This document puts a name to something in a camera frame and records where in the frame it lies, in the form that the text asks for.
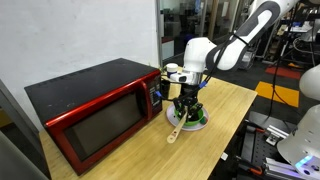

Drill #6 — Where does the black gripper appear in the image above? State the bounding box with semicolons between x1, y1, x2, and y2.
174;84;203;121

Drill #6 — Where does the green bowl with dark contents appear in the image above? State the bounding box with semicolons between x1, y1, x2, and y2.
174;103;204;126

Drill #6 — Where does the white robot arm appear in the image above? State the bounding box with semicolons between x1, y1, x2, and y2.
175;0;320;180

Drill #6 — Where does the red and black microwave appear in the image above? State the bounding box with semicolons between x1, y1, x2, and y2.
25;58;162;175

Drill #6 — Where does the white cup with blue band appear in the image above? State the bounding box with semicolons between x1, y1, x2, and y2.
166;63;178;77

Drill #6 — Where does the black cup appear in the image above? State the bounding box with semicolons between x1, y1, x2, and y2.
161;80;170;99

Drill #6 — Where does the wooden ladle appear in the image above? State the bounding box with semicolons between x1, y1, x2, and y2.
166;105;188;144

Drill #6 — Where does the lilac plate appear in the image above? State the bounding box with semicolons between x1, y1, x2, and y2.
166;105;209;131

